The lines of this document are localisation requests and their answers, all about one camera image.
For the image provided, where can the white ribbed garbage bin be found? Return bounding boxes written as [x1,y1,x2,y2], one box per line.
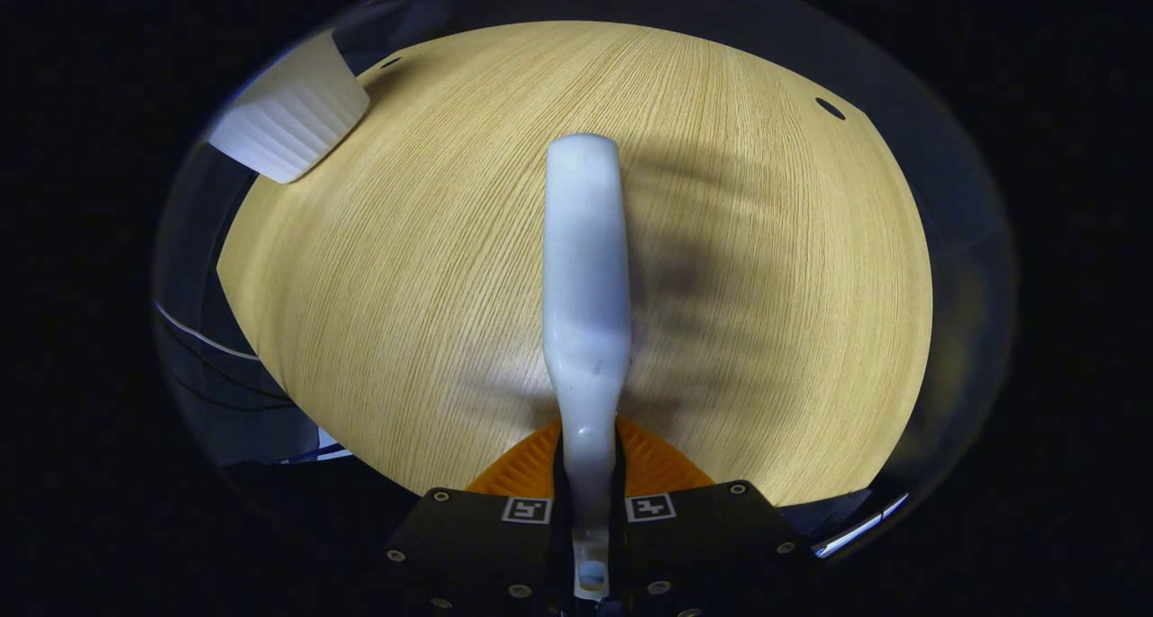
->
[206,29,372,186]

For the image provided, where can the shiny metal bar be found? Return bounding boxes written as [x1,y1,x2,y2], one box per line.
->
[813,493,911,560]

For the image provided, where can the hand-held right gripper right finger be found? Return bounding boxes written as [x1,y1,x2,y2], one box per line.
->
[613,419,803,617]

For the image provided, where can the small grey broom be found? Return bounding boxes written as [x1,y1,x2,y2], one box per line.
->
[541,133,632,601]

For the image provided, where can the thin white cable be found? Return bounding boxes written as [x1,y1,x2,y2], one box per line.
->
[155,302,262,362]

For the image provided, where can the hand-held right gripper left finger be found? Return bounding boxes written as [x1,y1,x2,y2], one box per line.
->
[383,419,574,617]

